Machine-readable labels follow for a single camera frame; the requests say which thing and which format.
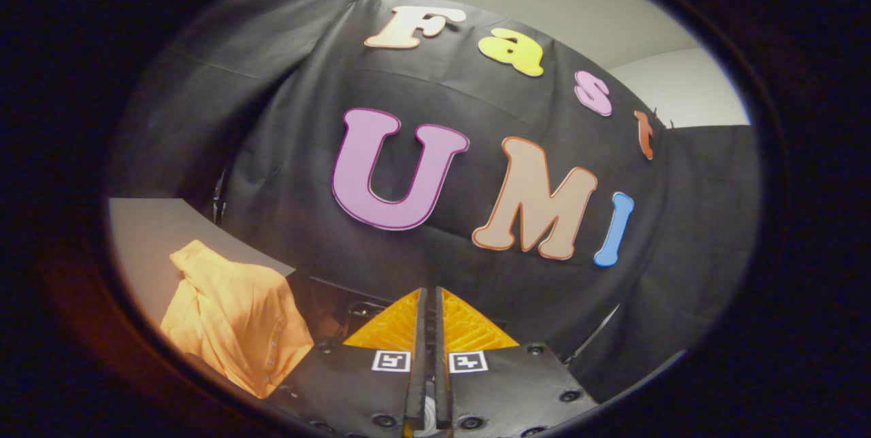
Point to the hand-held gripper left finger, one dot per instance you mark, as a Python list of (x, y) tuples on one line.
[(416, 370)]

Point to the dark glass washing machine lid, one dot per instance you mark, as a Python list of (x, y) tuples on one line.
[(326, 315)]

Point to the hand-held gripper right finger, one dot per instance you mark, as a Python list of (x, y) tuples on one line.
[(442, 370)]

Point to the orange shirt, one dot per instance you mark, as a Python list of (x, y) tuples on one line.
[(231, 315)]

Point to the black light stand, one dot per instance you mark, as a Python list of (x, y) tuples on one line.
[(590, 337)]

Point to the beige cabinet with dark sides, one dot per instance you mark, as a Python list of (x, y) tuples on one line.
[(150, 234)]

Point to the black backdrop cloth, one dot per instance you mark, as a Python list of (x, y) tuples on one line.
[(306, 118)]

